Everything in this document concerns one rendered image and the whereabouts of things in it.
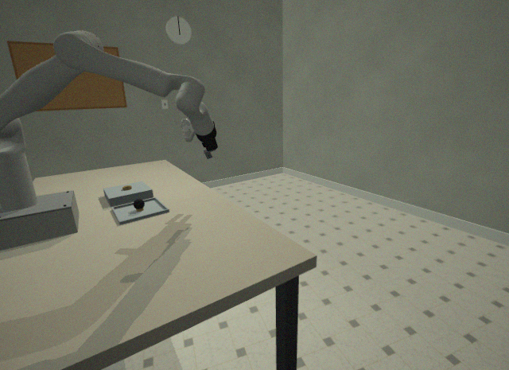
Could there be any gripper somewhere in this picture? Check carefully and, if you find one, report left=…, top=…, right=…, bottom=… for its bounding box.
left=181, top=116, right=218, bottom=159

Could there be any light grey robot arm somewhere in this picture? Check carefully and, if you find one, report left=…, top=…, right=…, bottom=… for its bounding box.
left=0, top=30, right=210, bottom=210

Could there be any black ball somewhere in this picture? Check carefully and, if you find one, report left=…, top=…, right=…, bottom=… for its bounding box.
left=134, top=199, right=145, bottom=209

